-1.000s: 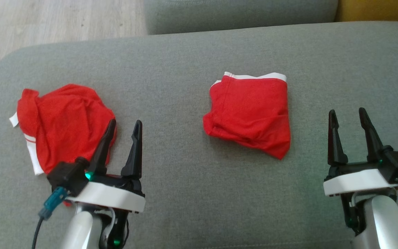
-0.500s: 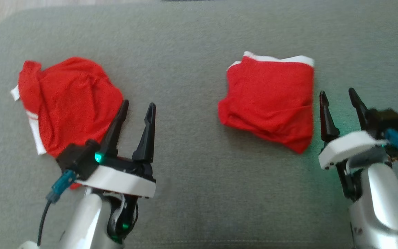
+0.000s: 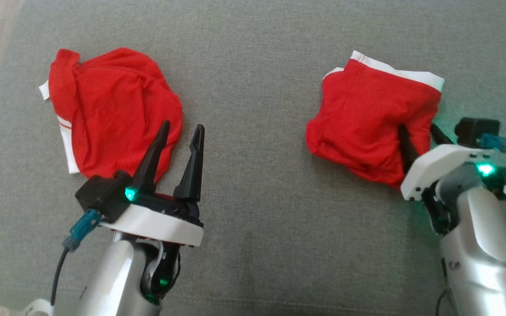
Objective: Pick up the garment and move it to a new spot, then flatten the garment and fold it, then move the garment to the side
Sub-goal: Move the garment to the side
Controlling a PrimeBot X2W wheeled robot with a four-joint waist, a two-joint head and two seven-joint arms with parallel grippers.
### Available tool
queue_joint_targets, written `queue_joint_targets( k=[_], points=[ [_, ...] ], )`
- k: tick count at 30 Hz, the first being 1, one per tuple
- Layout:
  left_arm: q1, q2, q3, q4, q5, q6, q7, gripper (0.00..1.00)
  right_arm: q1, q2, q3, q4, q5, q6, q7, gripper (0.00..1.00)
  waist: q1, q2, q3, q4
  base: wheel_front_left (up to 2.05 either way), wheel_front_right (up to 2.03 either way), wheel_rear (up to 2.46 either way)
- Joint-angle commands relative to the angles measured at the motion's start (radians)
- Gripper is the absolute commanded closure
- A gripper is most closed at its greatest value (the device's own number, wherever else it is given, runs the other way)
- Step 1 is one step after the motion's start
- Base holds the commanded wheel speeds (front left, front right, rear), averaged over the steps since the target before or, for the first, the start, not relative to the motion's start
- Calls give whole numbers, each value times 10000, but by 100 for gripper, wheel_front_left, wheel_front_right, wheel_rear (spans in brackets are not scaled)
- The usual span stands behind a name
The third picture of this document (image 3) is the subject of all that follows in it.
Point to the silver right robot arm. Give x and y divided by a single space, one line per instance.
486 254

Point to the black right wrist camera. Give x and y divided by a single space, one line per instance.
475 129

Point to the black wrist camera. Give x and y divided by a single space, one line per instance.
101 195
475 129

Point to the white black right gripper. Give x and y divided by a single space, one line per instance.
437 162

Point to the grey fabric sofa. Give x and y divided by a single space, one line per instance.
253 131

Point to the teal camera connector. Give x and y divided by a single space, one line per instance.
81 228
494 142

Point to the teal left camera connector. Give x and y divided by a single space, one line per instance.
81 228

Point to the red shorts with white trim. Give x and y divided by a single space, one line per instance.
363 118

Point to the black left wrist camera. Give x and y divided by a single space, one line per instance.
101 195

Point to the teal right camera connector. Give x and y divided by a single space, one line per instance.
494 142

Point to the red jersey with white trim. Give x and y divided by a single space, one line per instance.
112 109

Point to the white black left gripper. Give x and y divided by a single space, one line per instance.
156 224

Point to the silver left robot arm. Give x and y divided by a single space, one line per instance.
112 276

